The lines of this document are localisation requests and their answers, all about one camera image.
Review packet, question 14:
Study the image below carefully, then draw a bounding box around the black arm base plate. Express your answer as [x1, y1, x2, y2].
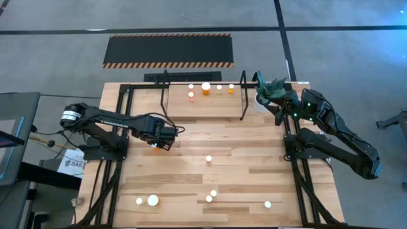
[284, 133, 331, 160]
[83, 139, 130, 161]

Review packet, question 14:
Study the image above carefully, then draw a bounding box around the wooden shelf black metal frame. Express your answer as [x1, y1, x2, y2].
[160, 69, 249, 121]

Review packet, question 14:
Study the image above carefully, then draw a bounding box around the black floor grate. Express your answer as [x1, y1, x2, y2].
[143, 71, 223, 83]

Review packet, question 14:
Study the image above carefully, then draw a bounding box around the black hazard-striped floor mat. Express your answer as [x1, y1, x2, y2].
[102, 33, 235, 69]

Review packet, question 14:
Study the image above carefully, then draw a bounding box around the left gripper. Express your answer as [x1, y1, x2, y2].
[148, 116, 179, 151]

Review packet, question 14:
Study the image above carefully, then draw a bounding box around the black aluminium table frame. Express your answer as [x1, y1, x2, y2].
[74, 82, 347, 229]

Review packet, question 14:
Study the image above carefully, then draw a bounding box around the brown crumpled lump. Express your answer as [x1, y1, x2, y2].
[69, 196, 86, 207]

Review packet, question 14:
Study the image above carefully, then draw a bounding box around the dark monitor screen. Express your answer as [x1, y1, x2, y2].
[0, 116, 25, 187]

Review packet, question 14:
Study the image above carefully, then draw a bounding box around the green plant in white pot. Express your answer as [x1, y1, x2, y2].
[253, 70, 290, 114]

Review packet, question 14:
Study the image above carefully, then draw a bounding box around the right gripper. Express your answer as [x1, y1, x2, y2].
[259, 90, 307, 127]

